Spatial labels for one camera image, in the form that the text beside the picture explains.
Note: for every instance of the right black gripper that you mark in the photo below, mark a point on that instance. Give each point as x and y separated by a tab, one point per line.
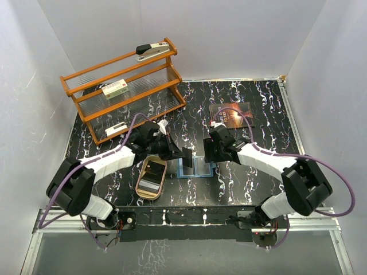
210	156

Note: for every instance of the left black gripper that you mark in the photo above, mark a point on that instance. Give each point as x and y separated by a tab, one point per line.
172	150

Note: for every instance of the blue leather card holder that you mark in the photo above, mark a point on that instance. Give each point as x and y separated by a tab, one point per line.
200	169

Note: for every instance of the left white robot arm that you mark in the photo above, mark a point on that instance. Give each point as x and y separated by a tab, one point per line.
71	187

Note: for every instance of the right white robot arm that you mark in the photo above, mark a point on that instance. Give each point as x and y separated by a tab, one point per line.
305	185

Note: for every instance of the black VIP card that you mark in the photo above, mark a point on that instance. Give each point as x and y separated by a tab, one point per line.
155	168

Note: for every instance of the stack of cards in tray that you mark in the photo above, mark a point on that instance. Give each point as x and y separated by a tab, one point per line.
150	186

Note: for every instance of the white card on rack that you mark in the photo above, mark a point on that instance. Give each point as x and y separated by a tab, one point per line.
116	128

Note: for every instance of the dark book with sunset cover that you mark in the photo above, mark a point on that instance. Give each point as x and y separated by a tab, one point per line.
231	114

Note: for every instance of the green and white small box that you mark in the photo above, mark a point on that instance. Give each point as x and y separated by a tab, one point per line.
115	89

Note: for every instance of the orange wooden three-tier rack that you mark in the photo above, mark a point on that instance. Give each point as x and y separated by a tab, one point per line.
153	91

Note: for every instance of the black and beige stapler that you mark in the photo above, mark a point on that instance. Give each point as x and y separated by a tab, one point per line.
148	51

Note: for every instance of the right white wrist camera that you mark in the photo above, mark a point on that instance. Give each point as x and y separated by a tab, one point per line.
214	124

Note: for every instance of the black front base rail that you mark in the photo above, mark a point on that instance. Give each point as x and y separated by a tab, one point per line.
145	223

